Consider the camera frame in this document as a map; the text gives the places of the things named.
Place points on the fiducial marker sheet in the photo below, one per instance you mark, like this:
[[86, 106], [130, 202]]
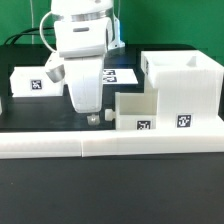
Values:
[[119, 76]]

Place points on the white L-shaped fence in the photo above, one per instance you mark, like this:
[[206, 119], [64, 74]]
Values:
[[108, 143]]

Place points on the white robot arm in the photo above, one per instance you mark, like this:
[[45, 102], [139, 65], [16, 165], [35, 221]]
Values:
[[85, 30]]

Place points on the white drawer tray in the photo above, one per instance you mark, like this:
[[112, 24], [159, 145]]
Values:
[[134, 111], [34, 82]]

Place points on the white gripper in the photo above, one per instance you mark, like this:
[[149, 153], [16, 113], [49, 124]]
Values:
[[84, 77]]

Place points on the white drawer cabinet box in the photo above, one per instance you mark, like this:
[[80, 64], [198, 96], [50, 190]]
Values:
[[189, 85]]

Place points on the white front drawer tray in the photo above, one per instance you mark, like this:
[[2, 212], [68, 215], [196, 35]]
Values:
[[134, 111]]

